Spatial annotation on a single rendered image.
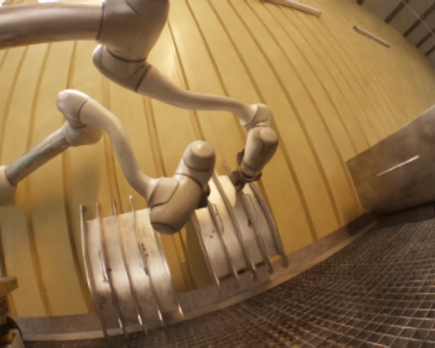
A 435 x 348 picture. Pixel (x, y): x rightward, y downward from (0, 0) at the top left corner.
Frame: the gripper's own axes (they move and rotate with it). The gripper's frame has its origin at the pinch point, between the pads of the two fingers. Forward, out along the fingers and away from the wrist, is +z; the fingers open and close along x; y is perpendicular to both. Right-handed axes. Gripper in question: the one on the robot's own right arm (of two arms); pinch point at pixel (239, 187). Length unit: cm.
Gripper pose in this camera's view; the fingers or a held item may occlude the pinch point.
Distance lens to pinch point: 102.5
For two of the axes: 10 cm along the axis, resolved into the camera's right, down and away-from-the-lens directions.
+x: 9.2, -1.9, 3.3
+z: -1.8, 5.3, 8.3
